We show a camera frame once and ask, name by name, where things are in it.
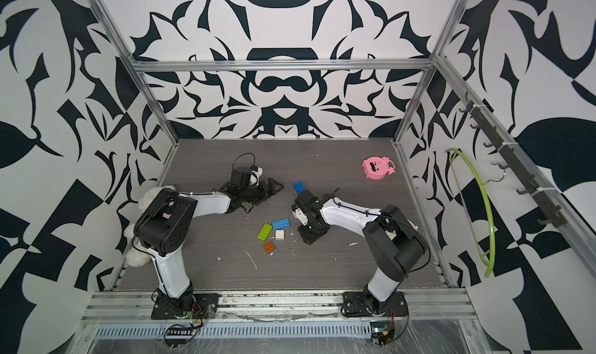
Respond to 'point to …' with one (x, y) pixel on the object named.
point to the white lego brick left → (279, 234)
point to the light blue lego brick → (281, 223)
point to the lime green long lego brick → (265, 231)
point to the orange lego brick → (268, 247)
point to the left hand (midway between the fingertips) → (277, 185)
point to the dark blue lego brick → (299, 187)
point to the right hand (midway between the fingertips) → (308, 233)
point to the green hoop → (490, 269)
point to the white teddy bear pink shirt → (138, 256)
